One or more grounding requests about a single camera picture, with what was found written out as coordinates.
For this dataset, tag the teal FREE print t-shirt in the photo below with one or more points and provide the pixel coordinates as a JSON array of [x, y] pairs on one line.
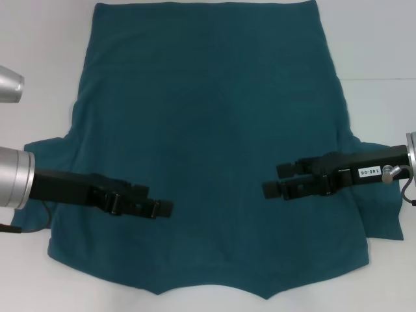
[[208, 107]]

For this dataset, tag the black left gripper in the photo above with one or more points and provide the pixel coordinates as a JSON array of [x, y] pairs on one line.
[[65, 187]]

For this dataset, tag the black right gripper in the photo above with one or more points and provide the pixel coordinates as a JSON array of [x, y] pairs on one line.
[[373, 165]]

